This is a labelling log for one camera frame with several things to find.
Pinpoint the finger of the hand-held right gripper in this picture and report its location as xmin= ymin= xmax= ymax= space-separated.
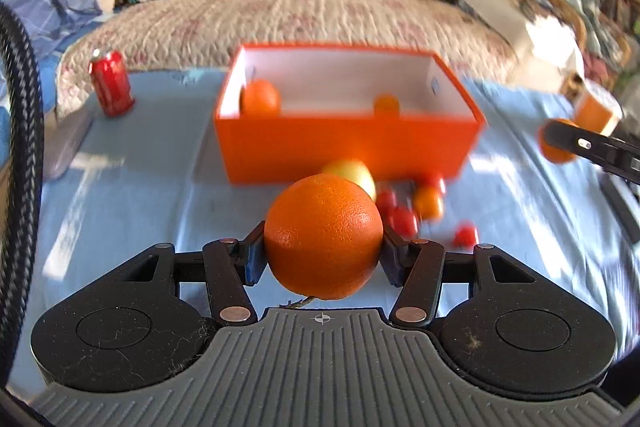
xmin=544 ymin=119 xmax=640 ymax=185

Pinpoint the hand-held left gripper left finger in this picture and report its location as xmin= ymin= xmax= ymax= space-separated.
xmin=115 ymin=221 xmax=266 ymax=324

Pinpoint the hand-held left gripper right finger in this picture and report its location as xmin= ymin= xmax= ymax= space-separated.
xmin=381 ymin=227 xmax=536 ymax=327

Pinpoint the small orange tomato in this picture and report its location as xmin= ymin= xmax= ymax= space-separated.
xmin=412 ymin=186 xmax=445 ymax=222

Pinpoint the yellow round fruit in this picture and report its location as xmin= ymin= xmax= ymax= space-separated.
xmin=321 ymin=160 xmax=377 ymax=202

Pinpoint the orange cardboard box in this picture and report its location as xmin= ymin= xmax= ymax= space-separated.
xmin=212 ymin=43 xmax=487 ymax=186

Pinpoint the orange cylindrical cup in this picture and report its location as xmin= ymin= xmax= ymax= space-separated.
xmin=572 ymin=82 xmax=623 ymax=135

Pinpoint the light blue tablecloth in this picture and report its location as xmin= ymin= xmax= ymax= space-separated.
xmin=10 ymin=67 xmax=640 ymax=388

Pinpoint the rattan chair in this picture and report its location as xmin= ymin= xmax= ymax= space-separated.
xmin=540 ymin=0 xmax=636 ymax=92

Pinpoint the white covered side table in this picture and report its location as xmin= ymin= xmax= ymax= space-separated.
xmin=460 ymin=0 xmax=586 ymax=72

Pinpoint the red soda can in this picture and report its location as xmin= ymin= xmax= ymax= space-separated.
xmin=89 ymin=48 xmax=136 ymax=118

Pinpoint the quilted floral bedspread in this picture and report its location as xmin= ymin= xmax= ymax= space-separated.
xmin=55 ymin=0 xmax=521 ymax=118

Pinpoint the blue plaid sheet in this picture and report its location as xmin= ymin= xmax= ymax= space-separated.
xmin=0 ymin=0 xmax=103 ymax=118

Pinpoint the black braided cable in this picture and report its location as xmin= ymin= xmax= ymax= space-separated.
xmin=0 ymin=2 xmax=47 ymax=388

